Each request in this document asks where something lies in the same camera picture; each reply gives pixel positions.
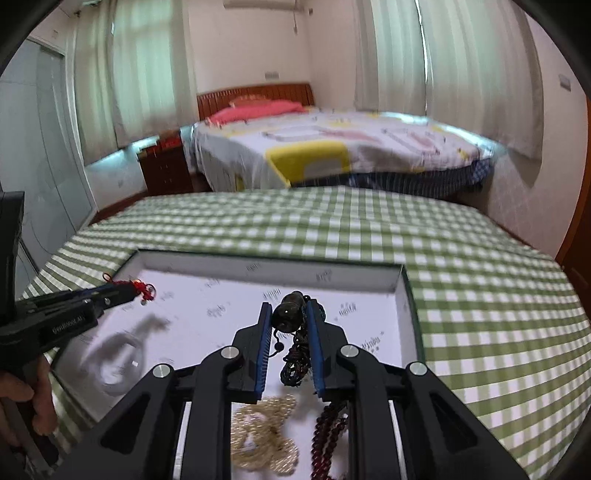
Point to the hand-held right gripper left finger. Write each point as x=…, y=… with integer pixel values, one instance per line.
x=264, y=350

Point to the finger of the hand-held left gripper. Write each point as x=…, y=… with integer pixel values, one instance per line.
x=115, y=297
x=60, y=301

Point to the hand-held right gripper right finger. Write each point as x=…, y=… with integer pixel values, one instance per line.
x=316, y=350

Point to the red knot charm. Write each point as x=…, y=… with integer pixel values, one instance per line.
x=141, y=288

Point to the dark green shallow box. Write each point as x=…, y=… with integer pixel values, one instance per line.
x=207, y=295

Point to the person's left hand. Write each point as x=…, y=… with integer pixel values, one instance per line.
x=44, y=397

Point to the dark wooden nightstand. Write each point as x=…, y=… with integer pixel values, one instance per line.
x=166, y=170

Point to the glass wardrobe door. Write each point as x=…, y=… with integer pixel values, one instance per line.
x=37, y=161

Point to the red box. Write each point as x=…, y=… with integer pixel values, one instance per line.
x=168, y=141

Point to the green checked tablecloth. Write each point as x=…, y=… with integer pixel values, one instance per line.
x=485, y=300

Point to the blue plaid mattress cover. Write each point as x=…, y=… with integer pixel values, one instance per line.
x=415, y=177

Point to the narrow white curtain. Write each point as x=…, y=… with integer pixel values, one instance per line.
x=388, y=55
x=94, y=92

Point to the patterned white bed sheet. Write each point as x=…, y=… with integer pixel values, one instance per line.
x=369, y=143

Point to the wide white curtain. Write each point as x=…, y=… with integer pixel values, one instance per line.
x=152, y=74
x=480, y=74

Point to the pink pillow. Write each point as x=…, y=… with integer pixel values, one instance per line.
x=258, y=110

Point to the wooden headboard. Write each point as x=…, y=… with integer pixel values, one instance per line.
x=258, y=90

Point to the white air conditioner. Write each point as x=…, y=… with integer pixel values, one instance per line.
x=258, y=3

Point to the air conditioner pipe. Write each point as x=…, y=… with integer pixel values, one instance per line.
x=294, y=21

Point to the wall light switch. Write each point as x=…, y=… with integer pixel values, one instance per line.
x=565, y=81

